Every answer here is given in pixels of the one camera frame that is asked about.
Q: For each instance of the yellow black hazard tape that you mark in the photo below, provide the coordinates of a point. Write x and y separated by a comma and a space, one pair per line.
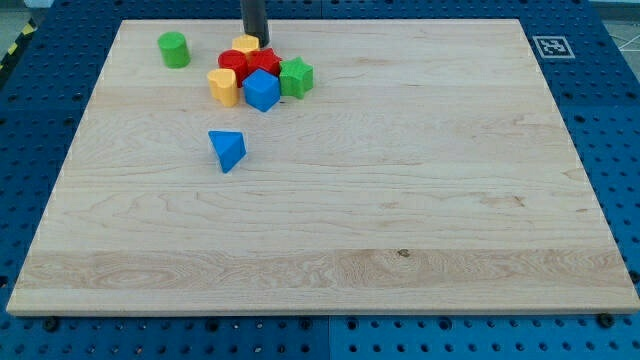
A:
18, 46

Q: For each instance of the light wooden board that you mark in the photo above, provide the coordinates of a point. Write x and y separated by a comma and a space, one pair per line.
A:
429, 171

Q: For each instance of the green star block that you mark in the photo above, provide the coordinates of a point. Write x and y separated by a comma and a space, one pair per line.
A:
296, 77

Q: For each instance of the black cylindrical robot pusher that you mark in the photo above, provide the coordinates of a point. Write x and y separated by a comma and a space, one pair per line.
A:
255, 20

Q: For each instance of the red cylinder block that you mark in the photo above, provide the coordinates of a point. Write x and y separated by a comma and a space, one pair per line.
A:
236, 61

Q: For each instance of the blue triangle block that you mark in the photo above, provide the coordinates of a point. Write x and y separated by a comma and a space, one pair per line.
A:
229, 147

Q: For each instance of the blue cube block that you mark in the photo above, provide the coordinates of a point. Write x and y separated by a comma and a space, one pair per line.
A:
262, 90

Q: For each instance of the yellow pentagon block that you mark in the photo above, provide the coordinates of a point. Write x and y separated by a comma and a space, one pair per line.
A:
246, 44

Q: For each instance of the green cylinder block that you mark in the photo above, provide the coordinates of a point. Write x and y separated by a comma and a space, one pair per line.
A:
174, 50

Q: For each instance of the white fiducial marker tag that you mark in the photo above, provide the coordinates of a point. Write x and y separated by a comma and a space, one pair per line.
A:
553, 47

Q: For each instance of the red star block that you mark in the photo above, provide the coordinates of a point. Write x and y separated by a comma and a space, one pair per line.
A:
266, 60

